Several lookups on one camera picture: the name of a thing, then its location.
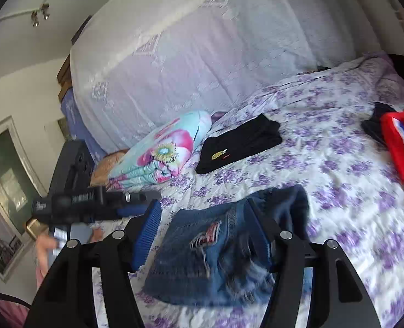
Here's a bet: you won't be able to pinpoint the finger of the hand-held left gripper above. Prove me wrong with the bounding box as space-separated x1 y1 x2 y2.
103 191 162 207
105 204 149 219

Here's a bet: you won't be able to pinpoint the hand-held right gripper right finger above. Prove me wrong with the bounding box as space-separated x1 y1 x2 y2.
246 198 382 328

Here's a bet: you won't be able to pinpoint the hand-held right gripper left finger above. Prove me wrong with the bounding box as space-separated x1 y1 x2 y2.
24 200 163 328

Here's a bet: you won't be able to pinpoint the blue denim pants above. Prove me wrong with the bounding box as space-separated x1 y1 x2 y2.
142 184 312 308

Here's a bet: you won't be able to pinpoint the person's left hand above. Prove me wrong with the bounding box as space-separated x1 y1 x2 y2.
34 233 60 281

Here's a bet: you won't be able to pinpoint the brown orange pillow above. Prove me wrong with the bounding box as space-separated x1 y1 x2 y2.
91 150 129 187

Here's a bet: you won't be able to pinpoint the folded floral quilt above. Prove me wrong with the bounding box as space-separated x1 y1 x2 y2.
107 110 213 190

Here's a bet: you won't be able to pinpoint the gold coloured object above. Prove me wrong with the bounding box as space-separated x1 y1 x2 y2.
25 219 49 244

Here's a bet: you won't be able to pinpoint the green patterned panel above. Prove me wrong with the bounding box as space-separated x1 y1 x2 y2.
56 117 73 141

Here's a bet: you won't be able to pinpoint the white framed mirror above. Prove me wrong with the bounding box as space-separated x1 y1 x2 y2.
0 116 50 282

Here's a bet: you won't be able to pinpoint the blue patterned cloth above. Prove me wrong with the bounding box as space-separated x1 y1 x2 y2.
60 87 101 165

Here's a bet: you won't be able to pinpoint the purple floral bed sheet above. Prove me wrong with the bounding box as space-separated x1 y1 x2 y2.
92 53 404 328

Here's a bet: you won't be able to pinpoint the black folded garment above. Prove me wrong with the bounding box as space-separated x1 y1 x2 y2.
195 113 283 175

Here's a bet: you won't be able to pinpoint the wooden box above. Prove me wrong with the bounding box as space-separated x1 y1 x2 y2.
56 15 93 93

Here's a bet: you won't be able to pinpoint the person's pink clothing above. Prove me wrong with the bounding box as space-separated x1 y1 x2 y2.
0 295 30 328

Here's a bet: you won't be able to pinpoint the white lace cover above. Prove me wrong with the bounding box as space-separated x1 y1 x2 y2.
70 0 387 154

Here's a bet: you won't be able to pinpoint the dark garment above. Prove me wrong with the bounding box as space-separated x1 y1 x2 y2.
361 102 397 146

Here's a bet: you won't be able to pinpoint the red blue white garment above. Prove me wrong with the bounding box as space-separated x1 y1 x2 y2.
380 107 404 199

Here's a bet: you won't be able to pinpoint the ceiling spot lamp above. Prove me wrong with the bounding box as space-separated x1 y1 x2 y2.
30 3 51 28

